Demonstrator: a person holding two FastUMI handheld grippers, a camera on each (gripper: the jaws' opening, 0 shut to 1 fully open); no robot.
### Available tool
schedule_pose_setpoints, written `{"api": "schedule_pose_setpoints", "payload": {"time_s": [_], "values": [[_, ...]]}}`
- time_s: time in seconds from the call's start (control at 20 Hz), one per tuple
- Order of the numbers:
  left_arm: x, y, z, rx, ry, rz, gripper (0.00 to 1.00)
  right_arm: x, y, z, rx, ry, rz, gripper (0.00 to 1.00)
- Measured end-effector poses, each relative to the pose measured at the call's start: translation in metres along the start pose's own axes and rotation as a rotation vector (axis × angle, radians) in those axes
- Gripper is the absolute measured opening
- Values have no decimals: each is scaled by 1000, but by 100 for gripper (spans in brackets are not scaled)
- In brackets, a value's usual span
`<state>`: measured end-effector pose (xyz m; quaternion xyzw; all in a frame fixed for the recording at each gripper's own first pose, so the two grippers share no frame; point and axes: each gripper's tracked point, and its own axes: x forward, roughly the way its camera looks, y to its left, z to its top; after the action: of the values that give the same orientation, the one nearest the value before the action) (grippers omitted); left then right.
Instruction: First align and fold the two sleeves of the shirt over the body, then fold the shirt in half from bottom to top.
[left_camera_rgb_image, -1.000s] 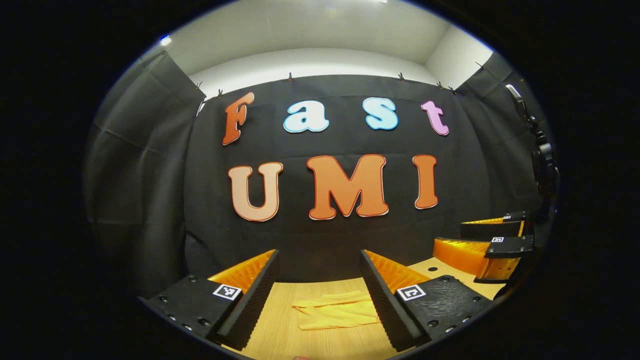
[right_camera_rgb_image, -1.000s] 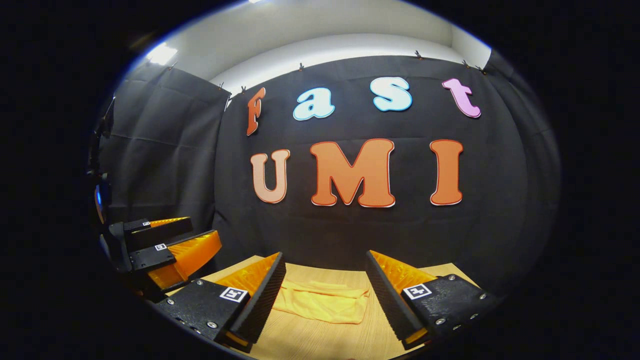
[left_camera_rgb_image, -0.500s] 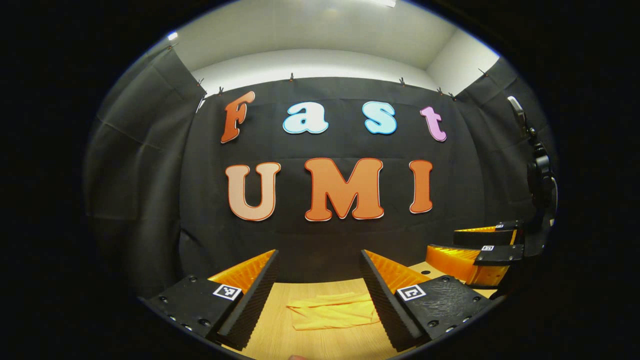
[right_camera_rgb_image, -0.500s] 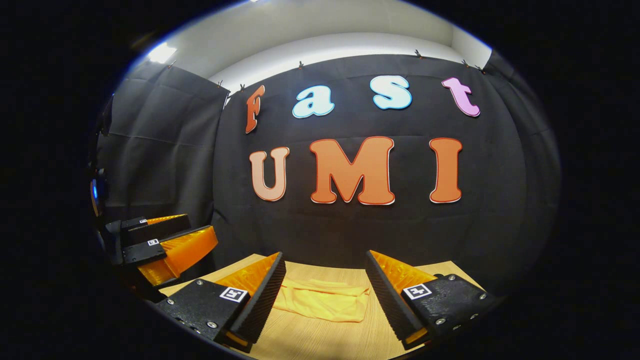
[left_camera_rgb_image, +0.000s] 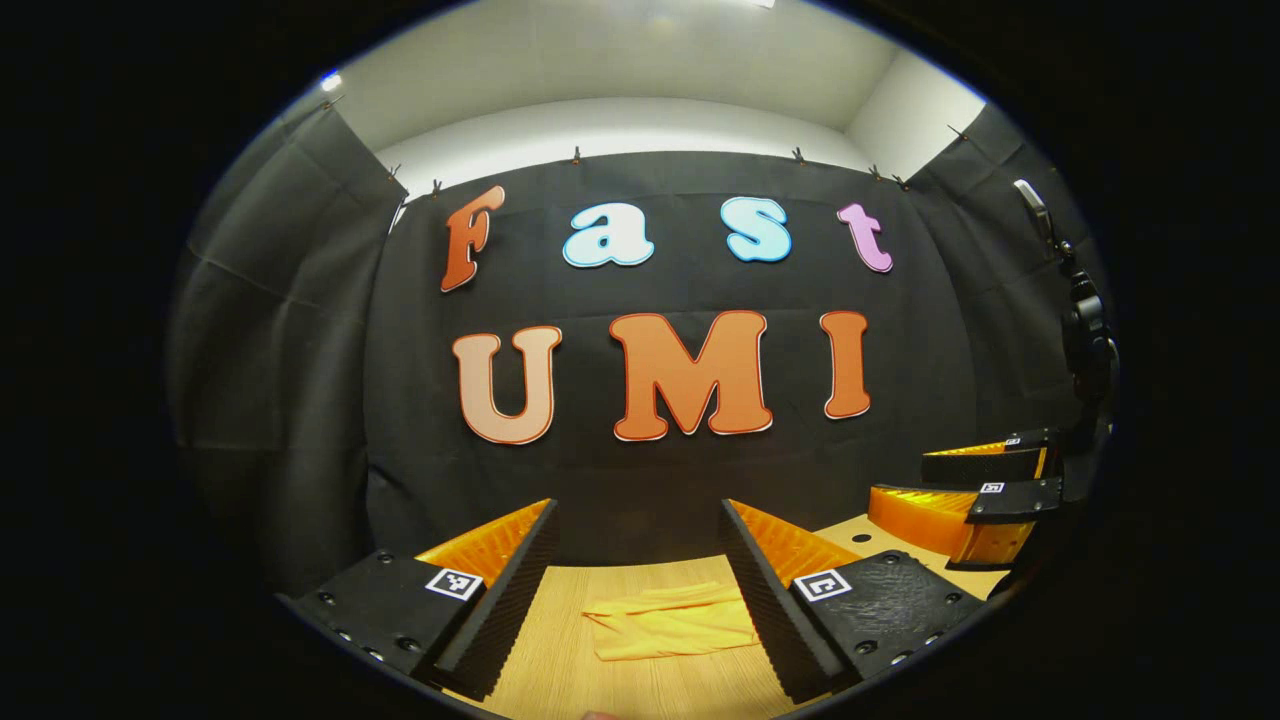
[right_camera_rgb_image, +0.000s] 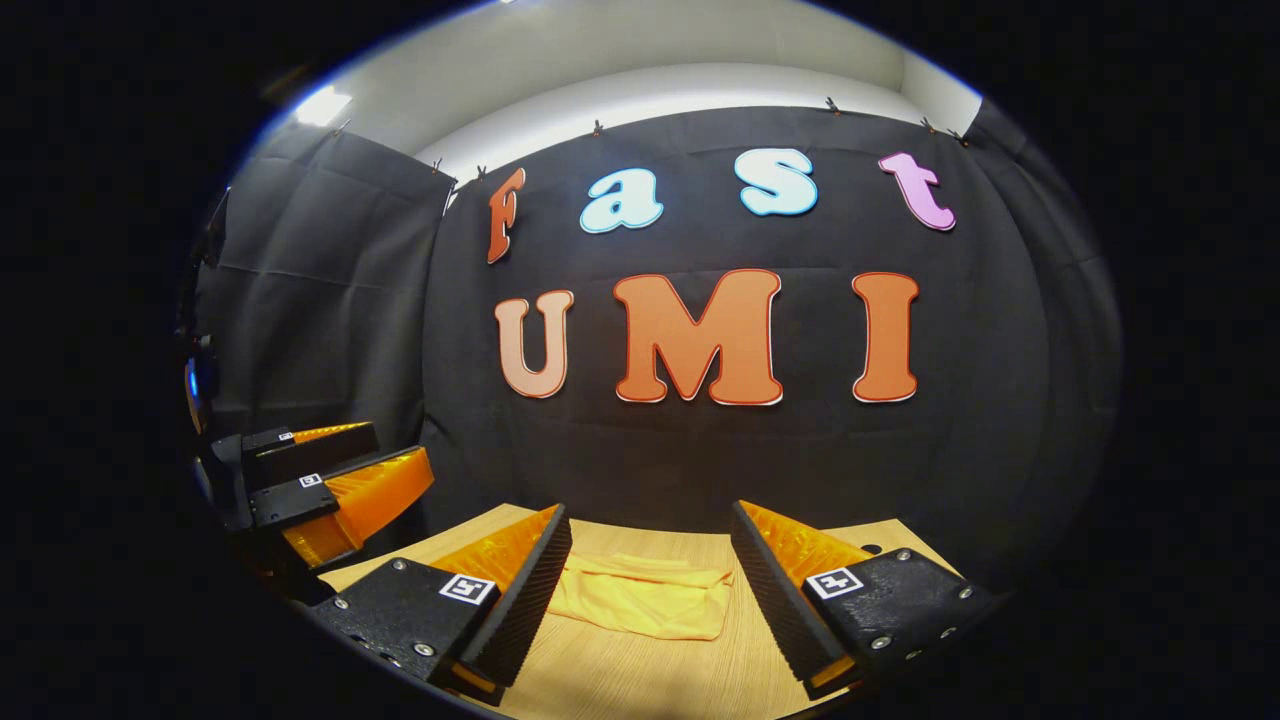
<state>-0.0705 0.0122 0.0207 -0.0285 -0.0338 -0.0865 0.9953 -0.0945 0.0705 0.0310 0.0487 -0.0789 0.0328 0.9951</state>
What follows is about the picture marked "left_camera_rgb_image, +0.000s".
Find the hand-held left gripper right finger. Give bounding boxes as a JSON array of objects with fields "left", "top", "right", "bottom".
[{"left": 718, "top": 498, "right": 991, "bottom": 704}]

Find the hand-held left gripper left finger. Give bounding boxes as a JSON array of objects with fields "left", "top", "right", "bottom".
[{"left": 285, "top": 498, "right": 561, "bottom": 701}]

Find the orange T-shirt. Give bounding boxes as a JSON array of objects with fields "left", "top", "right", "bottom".
[{"left": 582, "top": 582, "right": 761, "bottom": 663}]

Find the black backdrop cloth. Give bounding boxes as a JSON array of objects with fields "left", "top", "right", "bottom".
[
  {"left": 905, "top": 100, "right": 1111, "bottom": 441},
  {"left": 365, "top": 150, "right": 986, "bottom": 566},
  {"left": 168, "top": 100, "right": 411, "bottom": 601}
]

